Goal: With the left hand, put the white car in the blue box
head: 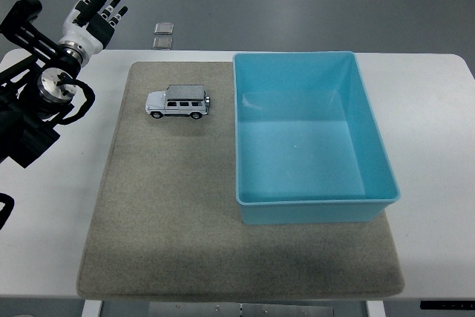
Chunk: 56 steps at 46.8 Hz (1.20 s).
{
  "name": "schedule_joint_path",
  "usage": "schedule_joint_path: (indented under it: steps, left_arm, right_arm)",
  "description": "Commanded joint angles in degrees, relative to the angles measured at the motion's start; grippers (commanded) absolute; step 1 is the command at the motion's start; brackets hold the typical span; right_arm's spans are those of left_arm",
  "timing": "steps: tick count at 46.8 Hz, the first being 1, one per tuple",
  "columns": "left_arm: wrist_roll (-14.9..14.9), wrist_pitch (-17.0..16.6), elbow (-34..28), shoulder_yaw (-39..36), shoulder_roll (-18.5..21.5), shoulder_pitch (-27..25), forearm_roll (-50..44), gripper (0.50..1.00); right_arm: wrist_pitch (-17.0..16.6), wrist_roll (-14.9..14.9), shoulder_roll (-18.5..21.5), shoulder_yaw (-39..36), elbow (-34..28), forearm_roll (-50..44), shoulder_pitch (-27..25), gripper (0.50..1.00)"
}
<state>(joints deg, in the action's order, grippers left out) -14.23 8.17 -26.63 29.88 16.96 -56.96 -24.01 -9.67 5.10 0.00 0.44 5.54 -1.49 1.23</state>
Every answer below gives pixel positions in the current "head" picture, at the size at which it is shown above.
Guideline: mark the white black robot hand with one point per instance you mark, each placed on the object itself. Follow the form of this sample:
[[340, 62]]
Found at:
[[83, 33]]

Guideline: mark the white toy car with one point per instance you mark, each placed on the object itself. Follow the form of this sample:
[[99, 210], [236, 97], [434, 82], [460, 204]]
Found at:
[[178, 103]]

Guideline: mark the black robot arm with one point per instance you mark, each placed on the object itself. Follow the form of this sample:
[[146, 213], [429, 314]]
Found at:
[[29, 120]]

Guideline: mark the blue plastic box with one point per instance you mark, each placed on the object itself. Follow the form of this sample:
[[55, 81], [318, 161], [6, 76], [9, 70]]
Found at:
[[300, 153]]

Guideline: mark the metal floor socket cover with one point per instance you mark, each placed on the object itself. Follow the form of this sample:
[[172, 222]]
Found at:
[[163, 42], [164, 28]]

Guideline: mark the grey-beige fabric mat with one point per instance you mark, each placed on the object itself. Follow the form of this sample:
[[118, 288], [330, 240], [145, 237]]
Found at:
[[167, 202]]

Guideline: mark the white table leg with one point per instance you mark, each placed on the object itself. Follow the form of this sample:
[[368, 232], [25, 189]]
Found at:
[[91, 309], [376, 309]]

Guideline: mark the grey metal plate with screws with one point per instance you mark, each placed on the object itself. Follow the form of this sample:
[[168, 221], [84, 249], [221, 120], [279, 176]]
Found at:
[[241, 310]]

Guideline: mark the black table control panel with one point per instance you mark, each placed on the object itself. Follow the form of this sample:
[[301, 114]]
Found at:
[[447, 305]]

